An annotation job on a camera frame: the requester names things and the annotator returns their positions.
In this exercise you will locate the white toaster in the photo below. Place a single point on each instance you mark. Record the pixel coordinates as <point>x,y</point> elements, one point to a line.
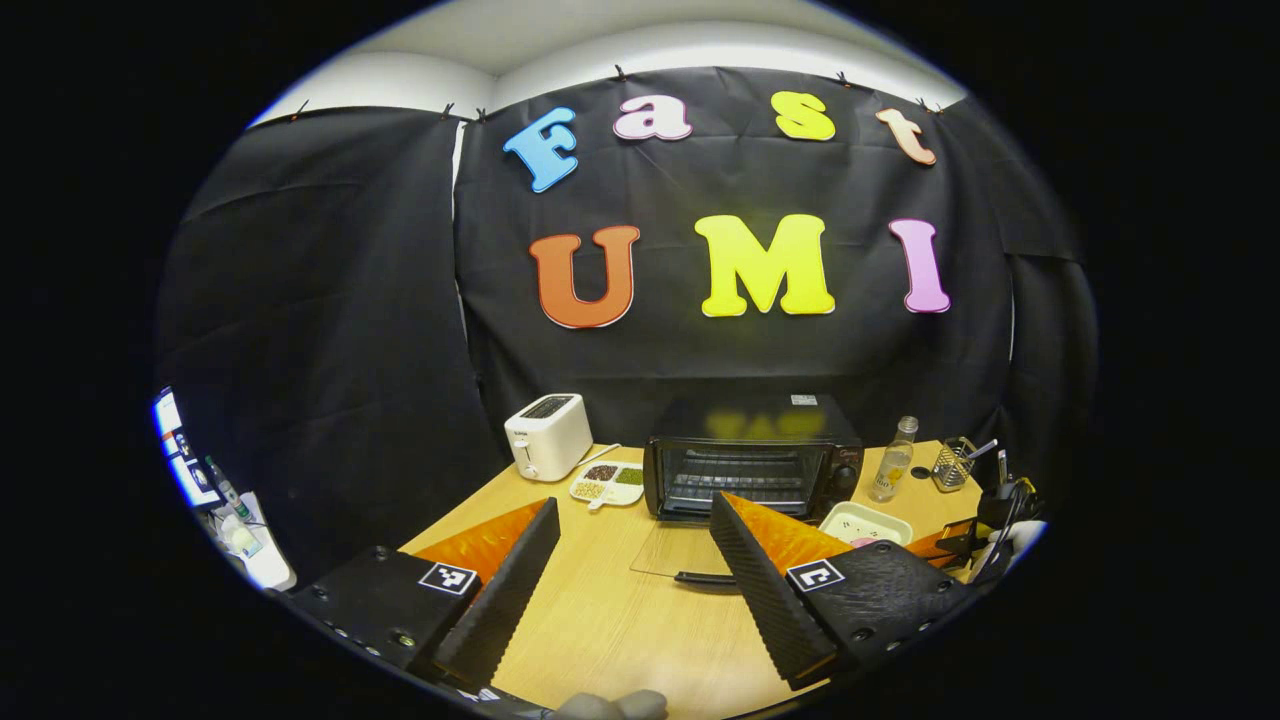
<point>548,438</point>

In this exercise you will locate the white divided dish of grains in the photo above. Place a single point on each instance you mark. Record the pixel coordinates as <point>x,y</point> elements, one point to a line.
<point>607,484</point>

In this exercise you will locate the black backdrop cloth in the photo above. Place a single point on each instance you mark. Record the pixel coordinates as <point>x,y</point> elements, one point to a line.
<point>700,190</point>

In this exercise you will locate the clear bottle with yellow label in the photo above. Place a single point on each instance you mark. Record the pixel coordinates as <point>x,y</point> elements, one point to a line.
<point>890,470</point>

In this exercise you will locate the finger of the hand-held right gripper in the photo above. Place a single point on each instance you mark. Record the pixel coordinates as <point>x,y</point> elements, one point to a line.
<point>950,542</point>

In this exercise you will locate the black electric oven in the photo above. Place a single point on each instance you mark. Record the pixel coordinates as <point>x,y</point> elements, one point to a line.
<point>760,420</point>

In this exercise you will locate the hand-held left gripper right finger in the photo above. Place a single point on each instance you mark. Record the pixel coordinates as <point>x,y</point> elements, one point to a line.
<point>760,595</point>

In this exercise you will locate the lit computer screen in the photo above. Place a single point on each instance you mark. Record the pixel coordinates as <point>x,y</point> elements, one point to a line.
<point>180,450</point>

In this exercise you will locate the white square plate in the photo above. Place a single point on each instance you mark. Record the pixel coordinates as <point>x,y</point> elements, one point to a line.
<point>865,520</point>

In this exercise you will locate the white side table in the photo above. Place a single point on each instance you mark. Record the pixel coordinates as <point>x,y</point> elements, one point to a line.
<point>262,560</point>

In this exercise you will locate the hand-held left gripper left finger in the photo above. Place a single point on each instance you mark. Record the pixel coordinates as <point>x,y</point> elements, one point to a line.
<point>510,595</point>

